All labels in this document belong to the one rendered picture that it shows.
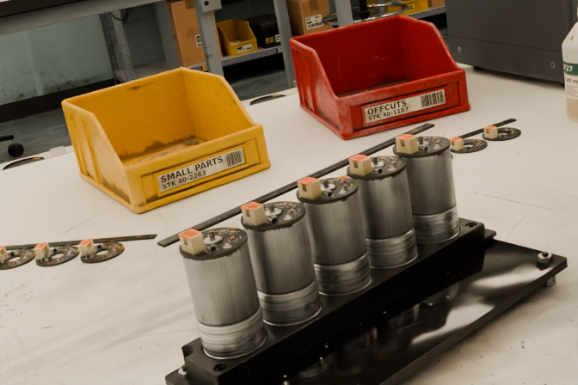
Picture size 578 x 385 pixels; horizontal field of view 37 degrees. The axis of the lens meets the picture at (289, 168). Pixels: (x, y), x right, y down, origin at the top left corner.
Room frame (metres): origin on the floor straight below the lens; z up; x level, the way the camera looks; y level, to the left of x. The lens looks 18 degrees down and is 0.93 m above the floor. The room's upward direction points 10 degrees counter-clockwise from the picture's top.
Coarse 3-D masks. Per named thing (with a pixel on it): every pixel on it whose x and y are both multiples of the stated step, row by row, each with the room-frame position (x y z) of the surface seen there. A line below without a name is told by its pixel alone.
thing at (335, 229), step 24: (312, 216) 0.31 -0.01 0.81; (336, 216) 0.31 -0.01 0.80; (360, 216) 0.32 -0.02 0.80; (312, 240) 0.31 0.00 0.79; (336, 240) 0.31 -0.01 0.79; (360, 240) 0.31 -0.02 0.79; (336, 264) 0.31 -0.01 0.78; (360, 264) 0.31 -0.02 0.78; (336, 288) 0.31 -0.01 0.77; (360, 288) 0.31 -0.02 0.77
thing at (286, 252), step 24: (264, 240) 0.29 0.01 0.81; (288, 240) 0.29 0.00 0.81; (264, 264) 0.29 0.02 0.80; (288, 264) 0.29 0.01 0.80; (312, 264) 0.30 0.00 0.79; (264, 288) 0.29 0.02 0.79; (288, 288) 0.29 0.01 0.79; (312, 288) 0.30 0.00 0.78; (264, 312) 0.30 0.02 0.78; (288, 312) 0.29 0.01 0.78; (312, 312) 0.29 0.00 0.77
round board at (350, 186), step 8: (320, 184) 0.33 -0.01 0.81; (336, 184) 0.32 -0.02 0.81; (344, 184) 0.32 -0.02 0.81; (352, 184) 0.32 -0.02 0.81; (296, 192) 0.32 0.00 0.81; (328, 192) 0.31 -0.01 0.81; (336, 192) 0.31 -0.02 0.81; (352, 192) 0.31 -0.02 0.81; (304, 200) 0.31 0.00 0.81; (312, 200) 0.31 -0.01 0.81; (320, 200) 0.31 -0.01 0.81; (328, 200) 0.31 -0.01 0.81; (336, 200) 0.31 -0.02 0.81
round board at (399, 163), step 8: (384, 160) 0.34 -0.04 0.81; (392, 160) 0.34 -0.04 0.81; (400, 160) 0.34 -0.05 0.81; (376, 168) 0.33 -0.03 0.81; (384, 168) 0.33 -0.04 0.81; (400, 168) 0.33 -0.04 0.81; (352, 176) 0.33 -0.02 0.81; (360, 176) 0.33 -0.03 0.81; (368, 176) 0.33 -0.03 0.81; (376, 176) 0.32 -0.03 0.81; (384, 176) 0.32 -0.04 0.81
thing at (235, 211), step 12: (408, 132) 0.37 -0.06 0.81; (420, 132) 0.38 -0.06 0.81; (384, 144) 0.36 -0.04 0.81; (324, 168) 0.35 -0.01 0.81; (336, 168) 0.34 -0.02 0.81; (276, 192) 0.33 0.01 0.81; (216, 216) 0.31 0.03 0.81; (228, 216) 0.31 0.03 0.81; (192, 228) 0.30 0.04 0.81; (204, 228) 0.30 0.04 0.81; (168, 240) 0.30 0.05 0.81
